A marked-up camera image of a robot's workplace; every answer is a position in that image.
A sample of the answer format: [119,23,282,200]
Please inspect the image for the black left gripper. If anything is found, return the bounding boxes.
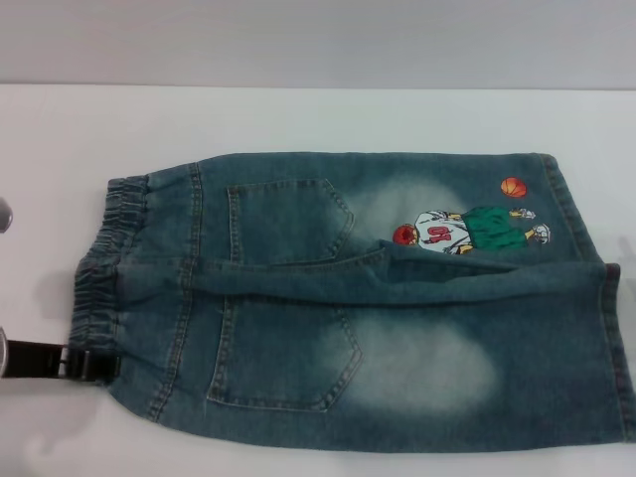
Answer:
[4,339,123,385]

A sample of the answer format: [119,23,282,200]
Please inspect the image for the blue denim shorts with cartoon print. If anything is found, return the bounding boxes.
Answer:
[67,151,636,443]

